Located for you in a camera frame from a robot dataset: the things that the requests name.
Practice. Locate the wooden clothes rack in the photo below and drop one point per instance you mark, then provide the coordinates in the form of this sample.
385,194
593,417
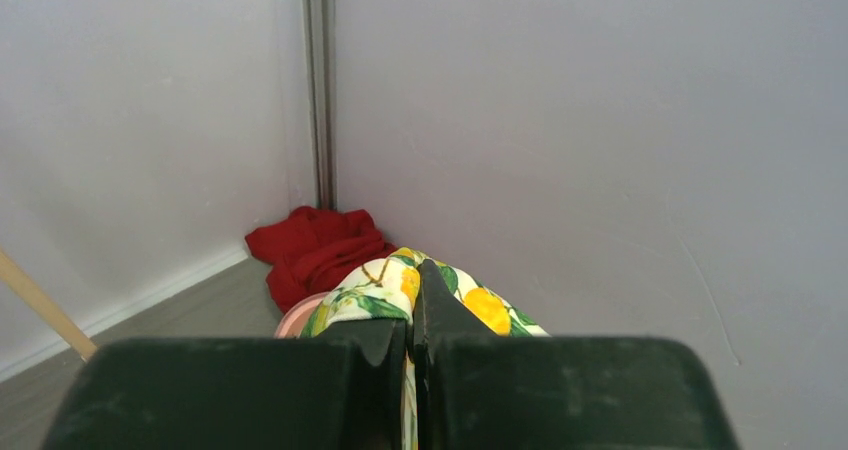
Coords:
45,307

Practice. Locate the lemon print skirt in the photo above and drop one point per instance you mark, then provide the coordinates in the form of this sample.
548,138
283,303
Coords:
388,287

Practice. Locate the metal corner rail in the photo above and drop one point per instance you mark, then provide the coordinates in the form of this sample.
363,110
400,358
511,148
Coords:
320,33

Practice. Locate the red cloth pile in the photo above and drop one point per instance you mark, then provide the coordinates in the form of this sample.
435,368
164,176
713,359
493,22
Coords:
313,250

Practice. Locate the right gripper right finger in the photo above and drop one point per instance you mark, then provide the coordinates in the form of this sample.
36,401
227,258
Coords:
479,390

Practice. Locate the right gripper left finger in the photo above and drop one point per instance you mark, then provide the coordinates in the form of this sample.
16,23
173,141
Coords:
338,390

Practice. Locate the pink laundry basket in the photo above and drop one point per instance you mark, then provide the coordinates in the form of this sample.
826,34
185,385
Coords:
294,321

